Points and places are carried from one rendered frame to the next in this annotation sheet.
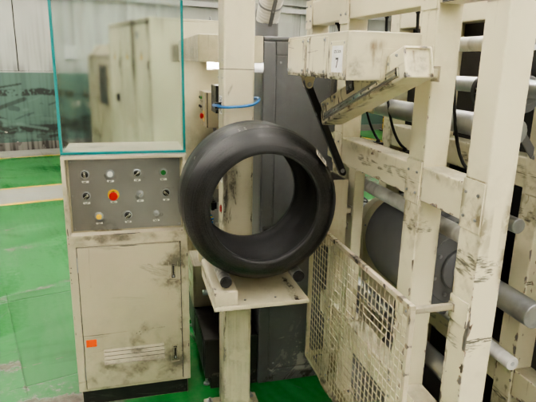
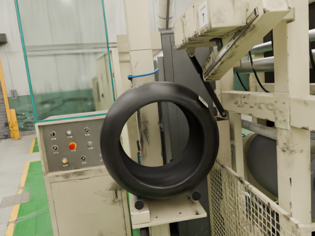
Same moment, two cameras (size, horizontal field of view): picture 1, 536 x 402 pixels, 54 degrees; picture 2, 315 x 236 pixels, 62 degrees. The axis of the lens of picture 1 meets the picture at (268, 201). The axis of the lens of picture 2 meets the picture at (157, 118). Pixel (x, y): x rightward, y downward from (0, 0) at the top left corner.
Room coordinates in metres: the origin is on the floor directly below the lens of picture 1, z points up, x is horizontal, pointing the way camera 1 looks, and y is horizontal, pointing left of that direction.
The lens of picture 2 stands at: (0.64, -0.13, 1.48)
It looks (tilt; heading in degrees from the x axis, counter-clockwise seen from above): 8 degrees down; 8
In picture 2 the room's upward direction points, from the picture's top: 6 degrees counter-clockwise
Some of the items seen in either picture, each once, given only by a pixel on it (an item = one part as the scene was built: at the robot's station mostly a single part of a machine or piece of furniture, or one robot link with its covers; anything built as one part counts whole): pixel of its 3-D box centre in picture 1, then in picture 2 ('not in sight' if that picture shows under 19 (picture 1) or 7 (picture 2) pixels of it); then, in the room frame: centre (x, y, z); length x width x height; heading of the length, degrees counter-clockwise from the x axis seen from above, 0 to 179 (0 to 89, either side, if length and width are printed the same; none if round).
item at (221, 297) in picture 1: (218, 280); (138, 201); (1.94, 0.19, 0.84); 0.36 x 0.09 x 0.06; 15
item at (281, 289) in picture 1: (252, 285); (164, 203); (1.98, 0.06, 0.80); 0.37 x 0.36 x 0.02; 105
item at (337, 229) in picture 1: (323, 207); (213, 142); (2.29, -0.25, 1.05); 0.20 x 0.15 x 0.30; 15
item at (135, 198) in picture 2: (218, 265); (137, 190); (1.94, 0.19, 0.90); 0.35 x 0.05 x 0.05; 15
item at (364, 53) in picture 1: (344, 57); (212, 24); (1.93, -0.26, 1.71); 0.61 x 0.25 x 0.15; 15
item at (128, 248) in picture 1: (130, 269); (91, 194); (2.50, 0.70, 0.63); 0.56 x 0.41 x 1.27; 105
